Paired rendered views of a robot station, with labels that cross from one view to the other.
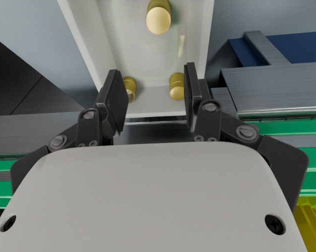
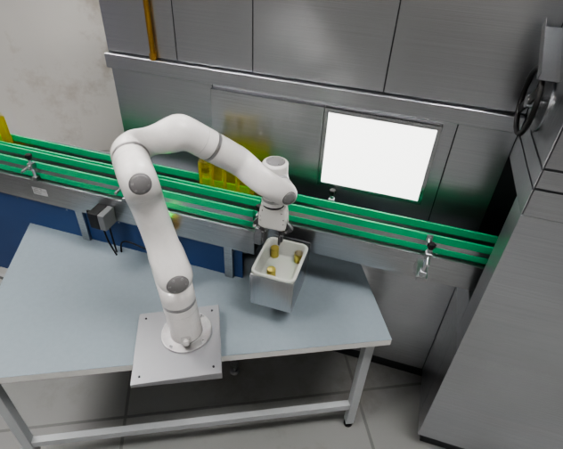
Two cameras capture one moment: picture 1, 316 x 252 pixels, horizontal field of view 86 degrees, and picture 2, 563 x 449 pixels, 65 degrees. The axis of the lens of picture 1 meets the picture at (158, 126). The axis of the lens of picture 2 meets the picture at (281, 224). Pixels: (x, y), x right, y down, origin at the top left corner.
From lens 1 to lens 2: 148 cm
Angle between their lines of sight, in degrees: 17
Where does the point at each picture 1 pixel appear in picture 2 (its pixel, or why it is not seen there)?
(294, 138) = (239, 216)
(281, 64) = (228, 248)
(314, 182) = (234, 198)
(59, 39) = (344, 311)
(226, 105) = (257, 235)
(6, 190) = (369, 224)
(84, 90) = (352, 282)
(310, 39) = (203, 261)
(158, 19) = (271, 269)
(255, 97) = (245, 235)
